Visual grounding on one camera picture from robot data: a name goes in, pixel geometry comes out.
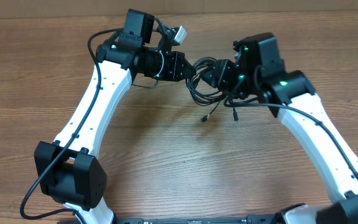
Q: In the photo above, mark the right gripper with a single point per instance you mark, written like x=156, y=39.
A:
x=221, y=71

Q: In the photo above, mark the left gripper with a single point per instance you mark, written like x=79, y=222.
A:
x=178, y=58

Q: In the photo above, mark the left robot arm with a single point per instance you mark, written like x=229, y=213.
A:
x=68, y=168

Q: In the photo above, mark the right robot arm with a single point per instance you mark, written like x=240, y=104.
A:
x=257, y=78

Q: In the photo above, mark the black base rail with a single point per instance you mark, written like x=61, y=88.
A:
x=250, y=219

